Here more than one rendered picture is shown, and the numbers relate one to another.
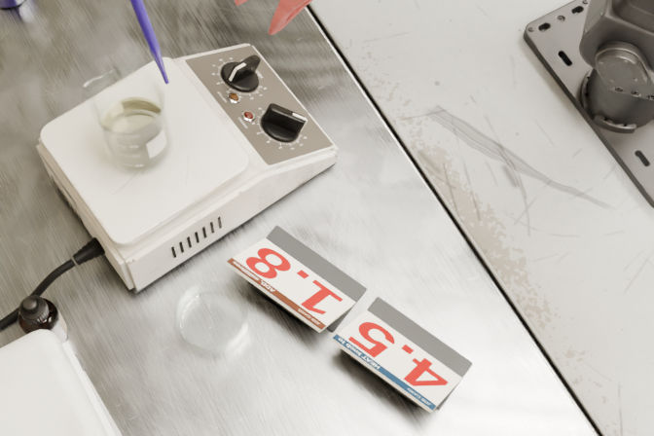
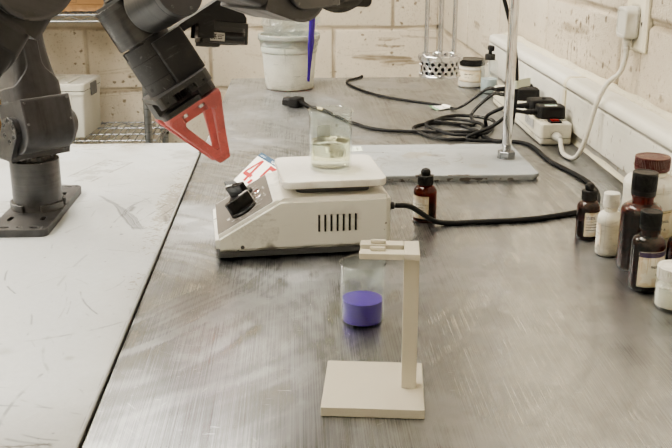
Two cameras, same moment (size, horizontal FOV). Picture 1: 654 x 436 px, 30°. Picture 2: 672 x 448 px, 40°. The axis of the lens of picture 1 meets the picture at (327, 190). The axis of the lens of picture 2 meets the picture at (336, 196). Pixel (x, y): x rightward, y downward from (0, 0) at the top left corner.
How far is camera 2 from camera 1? 1.59 m
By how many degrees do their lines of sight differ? 96
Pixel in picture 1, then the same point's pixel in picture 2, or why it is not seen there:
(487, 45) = (71, 237)
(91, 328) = (399, 217)
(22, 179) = not seen: hidden behind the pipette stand
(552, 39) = (37, 223)
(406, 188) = (189, 215)
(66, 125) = (366, 176)
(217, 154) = (291, 160)
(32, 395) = not seen: outside the picture
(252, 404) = not seen: hidden behind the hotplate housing
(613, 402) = (178, 170)
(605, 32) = (67, 107)
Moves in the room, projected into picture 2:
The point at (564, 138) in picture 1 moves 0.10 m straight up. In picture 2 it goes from (86, 210) to (80, 137)
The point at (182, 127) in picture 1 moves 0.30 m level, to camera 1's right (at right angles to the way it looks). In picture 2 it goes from (301, 167) to (107, 140)
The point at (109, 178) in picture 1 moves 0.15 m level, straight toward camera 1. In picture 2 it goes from (356, 164) to (366, 137)
